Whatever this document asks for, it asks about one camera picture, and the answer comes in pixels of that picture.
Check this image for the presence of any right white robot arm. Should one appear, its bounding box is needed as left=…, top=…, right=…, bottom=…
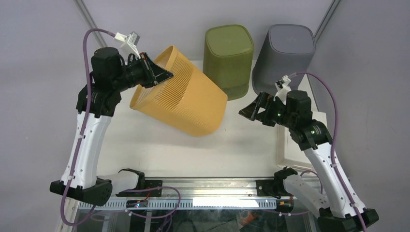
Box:
left=239, top=90, right=379, bottom=232

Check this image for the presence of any yellow mesh waste bin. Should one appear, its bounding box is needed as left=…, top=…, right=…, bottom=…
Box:
left=130, top=45, right=227, bottom=137

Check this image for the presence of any white slotted cable duct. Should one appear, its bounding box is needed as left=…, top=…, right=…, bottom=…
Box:
left=95, top=197, right=277, bottom=211

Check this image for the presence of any left aluminium corner post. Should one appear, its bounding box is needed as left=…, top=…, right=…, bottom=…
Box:
left=73, top=0, right=107, bottom=47

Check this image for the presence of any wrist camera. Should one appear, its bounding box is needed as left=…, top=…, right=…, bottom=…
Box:
left=275, top=75, right=291, bottom=102
left=114, top=31, right=140, bottom=58

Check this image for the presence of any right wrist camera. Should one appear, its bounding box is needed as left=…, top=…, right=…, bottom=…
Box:
left=275, top=75, right=291, bottom=102

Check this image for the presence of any white perforated plastic basket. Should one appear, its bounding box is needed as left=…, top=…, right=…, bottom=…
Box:
left=276, top=125, right=314, bottom=171

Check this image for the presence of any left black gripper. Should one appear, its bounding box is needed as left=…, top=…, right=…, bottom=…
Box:
left=113, top=51, right=174, bottom=91

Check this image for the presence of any right aluminium corner post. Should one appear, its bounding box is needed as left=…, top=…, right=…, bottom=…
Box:
left=314, top=0, right=341, bottom=42

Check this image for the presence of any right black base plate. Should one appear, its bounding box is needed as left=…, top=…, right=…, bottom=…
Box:
left=256, top=179, right=290, bottom=199

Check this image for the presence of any grey mesh waste bin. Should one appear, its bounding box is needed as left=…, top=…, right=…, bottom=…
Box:
left=251, top=24, right=316, bottom=95

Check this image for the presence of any aluminium mounting rail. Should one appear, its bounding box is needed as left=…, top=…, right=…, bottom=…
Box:
left=146, top=177, right=274, bottom=199

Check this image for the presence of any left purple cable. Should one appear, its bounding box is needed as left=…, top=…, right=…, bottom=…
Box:
left=60, top=28, right=182, bottom=227

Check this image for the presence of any aluminium corner post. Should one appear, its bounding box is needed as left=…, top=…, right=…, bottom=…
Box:
left=73, top=0, right=107, bottom=47
left=314, top=0, right=341, bottom=42

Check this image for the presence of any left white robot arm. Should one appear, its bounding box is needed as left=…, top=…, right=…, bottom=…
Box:
left=49, top=47, right=174, bottom=206

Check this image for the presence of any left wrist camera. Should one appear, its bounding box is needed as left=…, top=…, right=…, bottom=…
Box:
left=114, top=31, right=140, bottom=58

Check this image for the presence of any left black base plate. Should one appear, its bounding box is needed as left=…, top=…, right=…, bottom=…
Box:
left=116, top=180, right=163, bottom=198

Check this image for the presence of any green mesh waste bin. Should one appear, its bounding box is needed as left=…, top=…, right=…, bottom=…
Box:
left=203, top=24, right=254, bottom=101

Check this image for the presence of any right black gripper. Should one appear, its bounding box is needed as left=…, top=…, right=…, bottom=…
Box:
left=238, top=92, right=295, bottom=129

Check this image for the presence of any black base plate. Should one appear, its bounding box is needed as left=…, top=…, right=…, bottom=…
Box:
left=256, top=179, right=290, bottom=199
left=116, top=180, right=163, bottom=198

